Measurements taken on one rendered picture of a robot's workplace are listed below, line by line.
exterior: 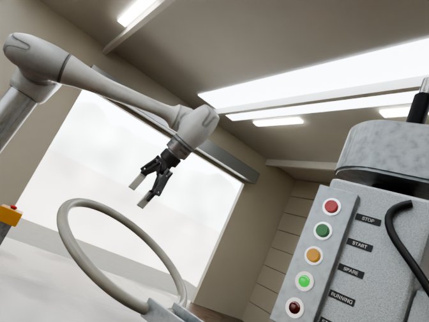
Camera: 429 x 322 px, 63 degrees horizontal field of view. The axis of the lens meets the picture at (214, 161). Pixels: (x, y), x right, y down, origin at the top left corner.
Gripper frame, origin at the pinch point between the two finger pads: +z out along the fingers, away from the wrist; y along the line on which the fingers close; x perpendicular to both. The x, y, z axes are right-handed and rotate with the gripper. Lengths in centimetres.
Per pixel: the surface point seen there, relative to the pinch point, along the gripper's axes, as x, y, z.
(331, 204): -4, 68, -39
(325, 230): -3, 70, -34
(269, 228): 668, -529, 34
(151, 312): -1.6, 48.0, 9.3
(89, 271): -18.6, 40.5, 10.5
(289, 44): 171, -271, -189
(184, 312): 9.3, 46.2, 7.1
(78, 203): -18.9, 9.2, 9.7
